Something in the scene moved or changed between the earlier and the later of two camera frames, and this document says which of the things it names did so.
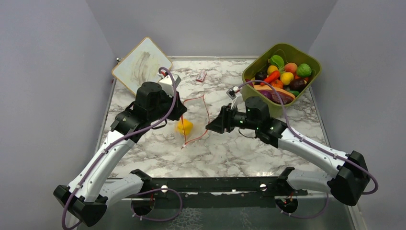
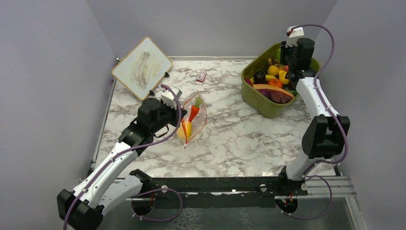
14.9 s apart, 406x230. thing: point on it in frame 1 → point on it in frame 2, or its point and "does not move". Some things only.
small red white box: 201,76 does not move
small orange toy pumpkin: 277,83 does not move
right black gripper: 223,121 → 283,50
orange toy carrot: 274,75 → 195,109
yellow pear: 287,77 does not move
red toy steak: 285,97 does not move
